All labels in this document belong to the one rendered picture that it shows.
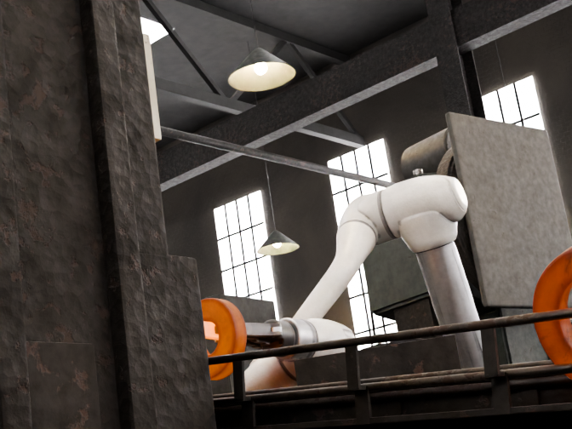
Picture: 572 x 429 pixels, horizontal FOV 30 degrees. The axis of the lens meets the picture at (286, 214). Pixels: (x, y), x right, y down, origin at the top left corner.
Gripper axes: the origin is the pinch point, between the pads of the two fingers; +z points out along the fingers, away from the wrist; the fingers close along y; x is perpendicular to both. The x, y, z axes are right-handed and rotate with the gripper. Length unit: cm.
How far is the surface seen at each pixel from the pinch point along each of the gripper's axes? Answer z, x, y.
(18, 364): 67, -18, -34
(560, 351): 28, -24, -84
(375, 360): 4.2, -14.4, -40.4
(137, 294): 48, -7, -34
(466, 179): -433, 180, 187
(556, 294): 31, -18, -87
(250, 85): -523, 373, 440
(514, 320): 31, -20, -81
